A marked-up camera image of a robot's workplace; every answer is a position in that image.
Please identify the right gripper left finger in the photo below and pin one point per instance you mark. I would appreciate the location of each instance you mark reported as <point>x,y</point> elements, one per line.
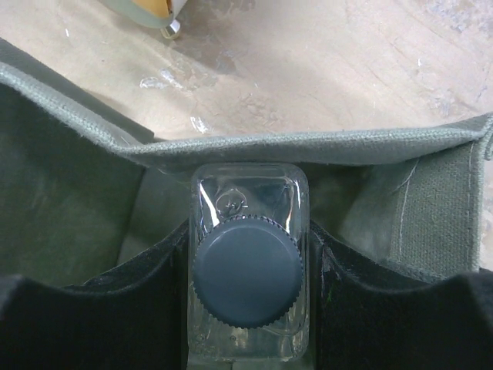
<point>130,317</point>

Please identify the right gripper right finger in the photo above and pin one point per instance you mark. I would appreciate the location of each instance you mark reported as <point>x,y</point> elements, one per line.
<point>366,316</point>

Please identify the green canvas bag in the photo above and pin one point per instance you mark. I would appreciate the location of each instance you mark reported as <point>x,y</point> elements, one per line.
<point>78,178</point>

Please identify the clear square bottle front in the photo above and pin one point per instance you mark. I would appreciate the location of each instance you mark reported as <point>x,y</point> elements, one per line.
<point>248,263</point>

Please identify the round-top mini drawer cabinet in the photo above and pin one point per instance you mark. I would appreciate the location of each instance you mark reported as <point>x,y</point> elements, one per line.
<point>153,14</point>

